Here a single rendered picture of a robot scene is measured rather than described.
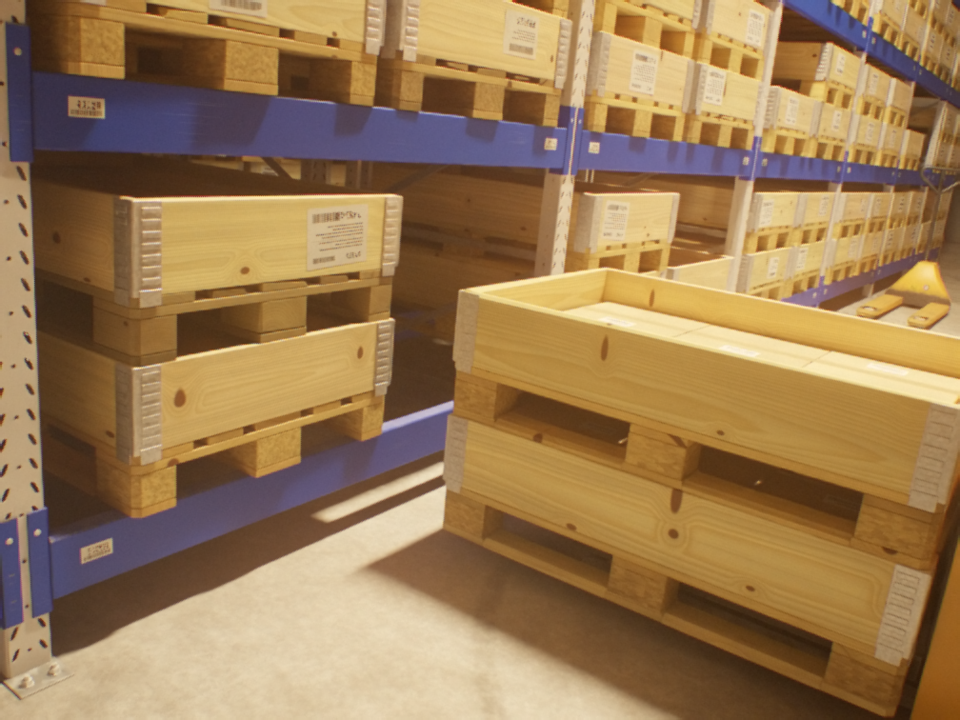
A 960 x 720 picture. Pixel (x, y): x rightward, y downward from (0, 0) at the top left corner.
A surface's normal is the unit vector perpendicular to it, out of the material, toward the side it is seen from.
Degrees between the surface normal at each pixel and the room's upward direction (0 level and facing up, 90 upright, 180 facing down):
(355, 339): 90
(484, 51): 90
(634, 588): 90
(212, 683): 0
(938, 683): 90
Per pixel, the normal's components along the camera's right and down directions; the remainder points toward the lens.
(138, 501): 0.18, 0.27
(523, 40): 0.80, 0.22
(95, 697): 0.10, -0.96
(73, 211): -0.56, 0.16
